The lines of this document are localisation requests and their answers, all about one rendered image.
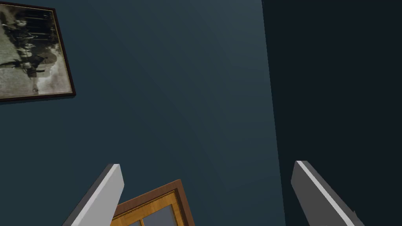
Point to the dark-framed sepia picture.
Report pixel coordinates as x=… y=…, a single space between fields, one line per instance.
x=28 y=53

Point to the wooden-framed picture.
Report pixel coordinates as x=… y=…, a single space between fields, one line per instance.
x=154 y=207

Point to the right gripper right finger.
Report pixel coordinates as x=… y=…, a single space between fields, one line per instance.
x=317 y=201

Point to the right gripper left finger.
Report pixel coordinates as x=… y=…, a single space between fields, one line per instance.
x=100 y=201

